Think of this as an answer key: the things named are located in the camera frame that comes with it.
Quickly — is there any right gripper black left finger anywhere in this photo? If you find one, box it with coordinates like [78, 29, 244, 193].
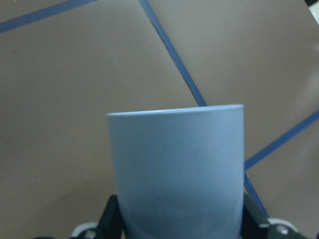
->
[32, 194, 125, 239]

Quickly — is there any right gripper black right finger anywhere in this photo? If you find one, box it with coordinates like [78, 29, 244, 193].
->
[240, 192, 307, 239]

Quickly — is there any light blue plastic cup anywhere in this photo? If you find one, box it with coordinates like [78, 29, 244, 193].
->
[107, 105, 244, 239]

